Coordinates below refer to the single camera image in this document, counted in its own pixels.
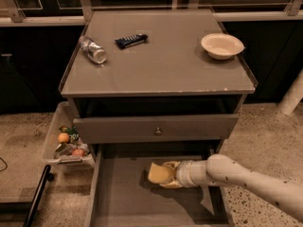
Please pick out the black bar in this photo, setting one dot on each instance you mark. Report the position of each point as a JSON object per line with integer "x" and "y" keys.
{"x": 47, "y": 176}

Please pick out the yellow sponge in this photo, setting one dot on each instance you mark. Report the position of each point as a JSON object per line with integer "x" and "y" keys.
{"x": 160, "y": 174}

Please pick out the grey drawer cabinet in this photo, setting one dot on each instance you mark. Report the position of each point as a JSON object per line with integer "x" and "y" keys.
{"x": 169, "y": 74}

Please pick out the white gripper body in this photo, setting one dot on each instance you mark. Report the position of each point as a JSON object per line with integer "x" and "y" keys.
{"x": 184, "y": 174}

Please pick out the red apple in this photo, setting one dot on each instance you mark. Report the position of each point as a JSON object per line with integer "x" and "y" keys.
{"x": 78, "y": 152}

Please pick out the clear plastic storage bin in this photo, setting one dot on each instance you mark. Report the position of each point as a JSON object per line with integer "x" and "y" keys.
{"x": 63, "y": 117}

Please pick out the clear plastic water bottle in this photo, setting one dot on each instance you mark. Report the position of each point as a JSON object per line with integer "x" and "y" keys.
{"x": 92, "y": 50}

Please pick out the white railing frame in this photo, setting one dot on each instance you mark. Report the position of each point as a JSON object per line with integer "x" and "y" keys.
{"x": 78, "y": 12}

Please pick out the orange fruit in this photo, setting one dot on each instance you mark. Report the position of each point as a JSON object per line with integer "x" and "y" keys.
{"x": 63, "y": 137}

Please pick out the round metal drawer knob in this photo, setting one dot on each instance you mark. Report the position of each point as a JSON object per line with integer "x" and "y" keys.
{"x": 158, "y": 131}

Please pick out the green snack bag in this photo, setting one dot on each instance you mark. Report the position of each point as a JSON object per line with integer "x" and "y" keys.
{"x": 72, "y": 132}

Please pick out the open grey middle drawer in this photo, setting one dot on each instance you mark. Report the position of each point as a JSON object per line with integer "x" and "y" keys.
{"x": 122, "y": 195}

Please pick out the white paper bowl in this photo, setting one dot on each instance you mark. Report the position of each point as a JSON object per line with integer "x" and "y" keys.
{"x": 221, "y": 46}

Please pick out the grey top drawer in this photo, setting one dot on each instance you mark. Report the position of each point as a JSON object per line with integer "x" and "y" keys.
{"x": 98, "y": 130}

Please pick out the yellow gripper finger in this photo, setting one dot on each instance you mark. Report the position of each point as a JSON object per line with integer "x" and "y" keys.
{"x": 174, "y": 184}
{"x": 172, "y": 164}

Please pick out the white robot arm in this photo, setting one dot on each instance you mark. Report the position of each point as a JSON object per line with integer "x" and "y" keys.
{"x": 263, "y": 159}

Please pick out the silver foil snack packet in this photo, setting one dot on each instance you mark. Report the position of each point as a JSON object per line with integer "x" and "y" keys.
{"x": 63, "y": 149}

